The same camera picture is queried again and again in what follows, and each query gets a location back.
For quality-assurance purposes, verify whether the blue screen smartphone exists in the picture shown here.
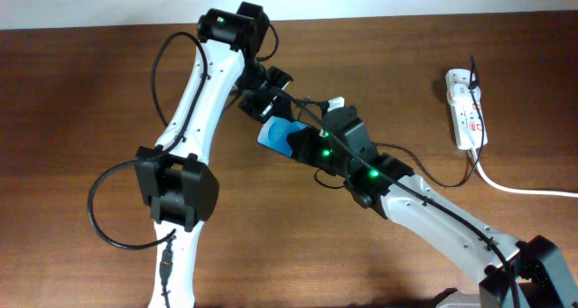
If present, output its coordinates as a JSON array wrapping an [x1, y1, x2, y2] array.
[[257, 117, 308, 157]]

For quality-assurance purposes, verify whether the black charging cable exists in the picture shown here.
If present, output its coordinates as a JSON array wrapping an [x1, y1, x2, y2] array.
[[313, 53, 487, 191]]

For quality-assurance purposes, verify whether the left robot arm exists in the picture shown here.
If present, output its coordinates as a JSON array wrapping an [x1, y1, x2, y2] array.
[[135, 2, 291, 307]]

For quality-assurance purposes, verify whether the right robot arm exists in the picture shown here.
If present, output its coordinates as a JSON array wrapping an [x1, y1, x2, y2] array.
[[285, 107, 577, 307]]

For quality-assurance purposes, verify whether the white power strip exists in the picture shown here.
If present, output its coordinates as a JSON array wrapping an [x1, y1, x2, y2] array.
[[445, 69, 488, 151]]

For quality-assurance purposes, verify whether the white power strip cord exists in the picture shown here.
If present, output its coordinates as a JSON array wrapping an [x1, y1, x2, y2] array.
[[469, 148, 578, 199]]

